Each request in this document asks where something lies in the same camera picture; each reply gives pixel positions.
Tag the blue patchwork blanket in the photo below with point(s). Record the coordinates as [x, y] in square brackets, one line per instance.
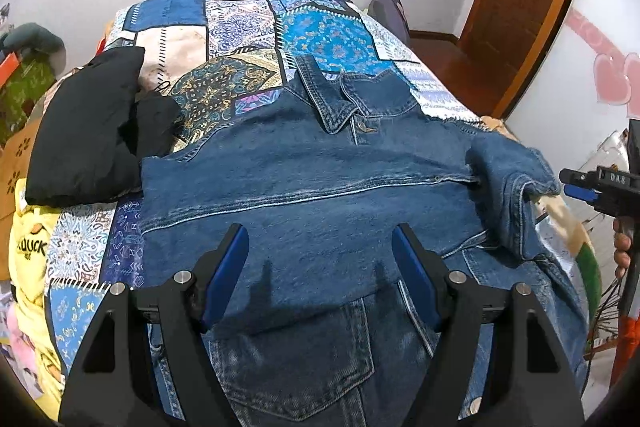
[320, 27]

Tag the pink heart wall sticker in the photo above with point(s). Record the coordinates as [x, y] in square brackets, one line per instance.
[612, 77]

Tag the grey bag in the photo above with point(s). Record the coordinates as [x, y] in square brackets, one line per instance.
[392, 17]

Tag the orange pole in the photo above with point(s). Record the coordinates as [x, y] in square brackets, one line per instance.
[627, 332]

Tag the cream printed bedsheet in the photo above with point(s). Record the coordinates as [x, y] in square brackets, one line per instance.
[565, 232]

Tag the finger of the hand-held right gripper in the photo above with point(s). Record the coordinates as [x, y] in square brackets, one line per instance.
[580, 194]
[577, 177]

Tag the green patterned cloth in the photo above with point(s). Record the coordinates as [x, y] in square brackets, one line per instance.
[25, 92]

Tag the yellow duck print cloth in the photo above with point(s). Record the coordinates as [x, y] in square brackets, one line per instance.
[30, 267]

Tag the orange box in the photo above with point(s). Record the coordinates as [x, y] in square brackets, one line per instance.
[7, 69]

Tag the person's right hand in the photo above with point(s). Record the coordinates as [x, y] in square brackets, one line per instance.
[622, 249]

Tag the black garment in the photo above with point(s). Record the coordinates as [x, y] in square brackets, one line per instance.
[85, 122]

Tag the blue denim jacket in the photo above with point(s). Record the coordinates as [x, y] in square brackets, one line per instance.
[310, 177]

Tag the grey cloth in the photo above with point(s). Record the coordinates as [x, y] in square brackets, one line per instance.
[35, 38]

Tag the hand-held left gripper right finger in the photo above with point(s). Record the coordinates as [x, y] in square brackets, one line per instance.
[416, 274]

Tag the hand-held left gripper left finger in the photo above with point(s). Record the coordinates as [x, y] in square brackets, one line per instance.
[229, 274]

